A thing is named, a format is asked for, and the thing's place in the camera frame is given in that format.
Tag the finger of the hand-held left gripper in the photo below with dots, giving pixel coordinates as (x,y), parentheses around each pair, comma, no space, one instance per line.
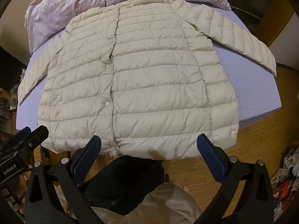
(22,132)
(37,136)

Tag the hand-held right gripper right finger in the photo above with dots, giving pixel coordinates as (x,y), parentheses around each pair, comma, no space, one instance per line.
(210,158)

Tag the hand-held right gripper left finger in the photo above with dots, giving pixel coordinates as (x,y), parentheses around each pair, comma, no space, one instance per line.
(87,158)

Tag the cream quilted down jacket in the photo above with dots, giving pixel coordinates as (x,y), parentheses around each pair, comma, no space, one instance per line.
(151,86)

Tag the person's dark pants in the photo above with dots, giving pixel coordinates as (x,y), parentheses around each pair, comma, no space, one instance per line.
(126,179)

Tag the clear plastic bags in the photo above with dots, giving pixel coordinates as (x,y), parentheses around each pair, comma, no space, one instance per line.
(22,72)

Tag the beige cloth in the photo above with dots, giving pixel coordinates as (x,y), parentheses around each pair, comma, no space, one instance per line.
(163,203)

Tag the floor clutter pile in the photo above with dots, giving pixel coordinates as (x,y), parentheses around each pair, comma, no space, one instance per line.
(287,168)

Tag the pink floral quilt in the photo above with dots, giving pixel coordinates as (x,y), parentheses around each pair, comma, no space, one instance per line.
(46,21)

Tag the wooden cabinet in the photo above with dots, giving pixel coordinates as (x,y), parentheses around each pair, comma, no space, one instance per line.
(268,9)

